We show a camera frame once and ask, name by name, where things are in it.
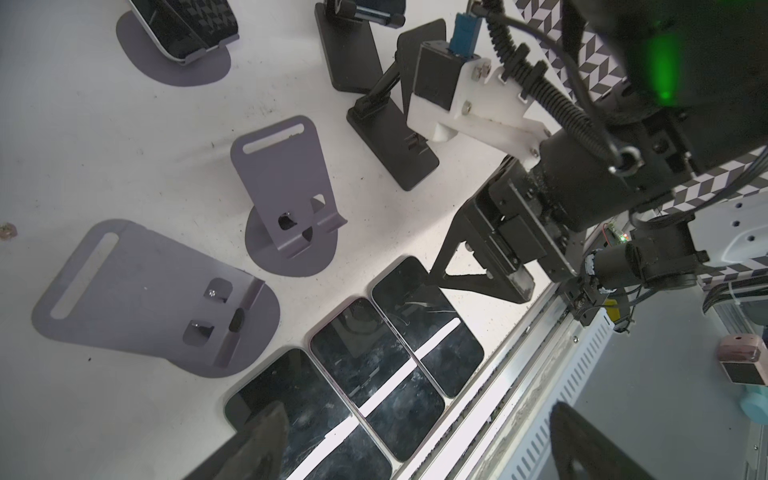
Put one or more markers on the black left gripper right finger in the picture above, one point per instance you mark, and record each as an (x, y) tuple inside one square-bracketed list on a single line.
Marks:
[(581, 451)]

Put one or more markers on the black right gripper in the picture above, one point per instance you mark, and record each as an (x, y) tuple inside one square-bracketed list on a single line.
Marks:
[(525, 215)]

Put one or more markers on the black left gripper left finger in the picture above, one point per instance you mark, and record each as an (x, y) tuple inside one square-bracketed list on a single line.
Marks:
[(255, 452)]

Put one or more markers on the black phone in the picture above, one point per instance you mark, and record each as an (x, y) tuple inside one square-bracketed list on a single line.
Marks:
[(429, 324), (186, 30)]

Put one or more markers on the purple phone stand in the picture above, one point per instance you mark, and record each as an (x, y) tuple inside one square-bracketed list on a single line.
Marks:
[(377, 374)]

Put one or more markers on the black folding phone stand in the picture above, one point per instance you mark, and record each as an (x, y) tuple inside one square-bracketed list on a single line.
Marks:
[(380, 117)]

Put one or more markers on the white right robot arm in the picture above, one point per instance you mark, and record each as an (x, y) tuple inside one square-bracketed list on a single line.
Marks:
[(661, 91)]

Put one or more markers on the grey stand front left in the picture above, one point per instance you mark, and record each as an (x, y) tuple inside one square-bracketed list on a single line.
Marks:
[(157, 297)]

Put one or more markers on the grey stand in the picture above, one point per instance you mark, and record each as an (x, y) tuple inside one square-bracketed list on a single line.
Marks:
[(147, 58), (157, 297), (292, 229)]

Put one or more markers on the grey stand front right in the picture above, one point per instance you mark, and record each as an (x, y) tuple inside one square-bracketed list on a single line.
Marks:
[(292, 229)]

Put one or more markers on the black stand back right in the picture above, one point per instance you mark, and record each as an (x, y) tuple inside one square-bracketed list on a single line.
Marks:
[(348, 44)]

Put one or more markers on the grey stand back centre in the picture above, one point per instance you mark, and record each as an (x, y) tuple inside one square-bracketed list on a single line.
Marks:
[(147, 58)]

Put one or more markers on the white ventilation grille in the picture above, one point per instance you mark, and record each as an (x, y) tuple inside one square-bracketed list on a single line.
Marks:
[(523, 446)]

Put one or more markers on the pink device outside cell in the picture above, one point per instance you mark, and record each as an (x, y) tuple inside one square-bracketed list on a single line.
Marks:
[(744, 359)]

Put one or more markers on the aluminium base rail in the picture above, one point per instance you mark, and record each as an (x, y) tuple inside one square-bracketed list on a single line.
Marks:
[(523, 340)]

